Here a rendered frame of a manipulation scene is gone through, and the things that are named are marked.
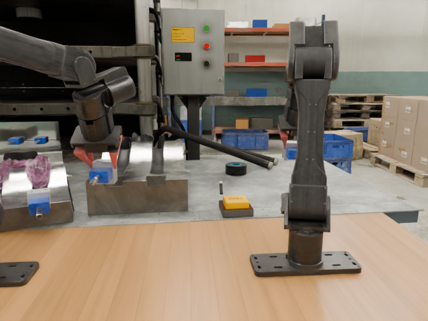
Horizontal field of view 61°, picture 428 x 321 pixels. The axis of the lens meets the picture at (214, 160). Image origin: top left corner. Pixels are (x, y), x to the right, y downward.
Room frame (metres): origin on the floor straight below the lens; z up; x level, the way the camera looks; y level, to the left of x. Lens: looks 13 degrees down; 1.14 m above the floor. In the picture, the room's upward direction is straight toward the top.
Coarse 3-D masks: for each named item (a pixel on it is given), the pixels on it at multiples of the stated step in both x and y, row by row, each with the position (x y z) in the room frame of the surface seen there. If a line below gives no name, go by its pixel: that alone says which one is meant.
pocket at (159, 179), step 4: (148, 176) 0.95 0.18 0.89; (152, 176) 0.95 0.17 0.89; (156, 176) 0.95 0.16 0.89; (160, 176) 0.95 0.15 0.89; (164, 176) 0.95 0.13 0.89; (148, 180) 0.95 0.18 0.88; (152, 180) 0.95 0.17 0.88; (156, 180) 0.95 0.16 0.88; (160, 180) 0.95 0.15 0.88; (164, 180) 0.95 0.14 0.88; (148, 184) 0.95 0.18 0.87; (152, 184) 0.95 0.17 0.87; (156, 184) 0.95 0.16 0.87; (160, 184) 0.95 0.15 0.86; (164, 184) 0.95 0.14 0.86
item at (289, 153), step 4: (288, 144) 1.07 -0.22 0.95; (292, 144) 1.07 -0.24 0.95; (296, 144) 1.07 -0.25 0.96; (288, 148) 1.06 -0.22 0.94; (292, 148) 1.06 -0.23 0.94; (296, 148) 1.06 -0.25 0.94; (284, 152) 1.09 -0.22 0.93; (288, 152) 1.04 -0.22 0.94; (292, 152) 1.03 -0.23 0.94; (284, 156) 1.08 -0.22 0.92; (288, 156) 1.04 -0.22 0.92; (292, 156) 1.03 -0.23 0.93
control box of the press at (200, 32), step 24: (168, 24) 1.78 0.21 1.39; (192, 24) 1.79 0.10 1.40; (216, 24) 1.80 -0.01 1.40; (168, 48) 1.78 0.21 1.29; (192, 48) 1.79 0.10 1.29; (216, 48) 1.80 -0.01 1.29; (168, 72) 1.77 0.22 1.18; (192, 72) 1.79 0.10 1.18; (216, 72) 1.80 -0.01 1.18; (192, 96) 1.81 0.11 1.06; (192, 120) 1.84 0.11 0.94; (192, 144) 1.84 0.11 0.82
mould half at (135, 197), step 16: (144, 144) 1.21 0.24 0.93; (176, 144) 1.22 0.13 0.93; (144, 160) 1.13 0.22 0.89; (176, 160) 1.13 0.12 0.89; (128, 176) 0.94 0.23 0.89; (144, 176) 0.94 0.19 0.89; (176, 176) 0.94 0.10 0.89; (96, 192) 0.89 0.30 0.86; (112, 192) 0.89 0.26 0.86; (128, 192) 0.90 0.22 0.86; (144, 192) 0.90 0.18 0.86; (160, 192) 0.91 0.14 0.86; (176, 192) 0.91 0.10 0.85; (96, 208) 0.89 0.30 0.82; (112, 208) 0.89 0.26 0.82; (128, 208) 0.90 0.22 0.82; (144, 208) 0.90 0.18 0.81; (160, 208) 0.91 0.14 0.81; (176, 208) 0.91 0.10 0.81
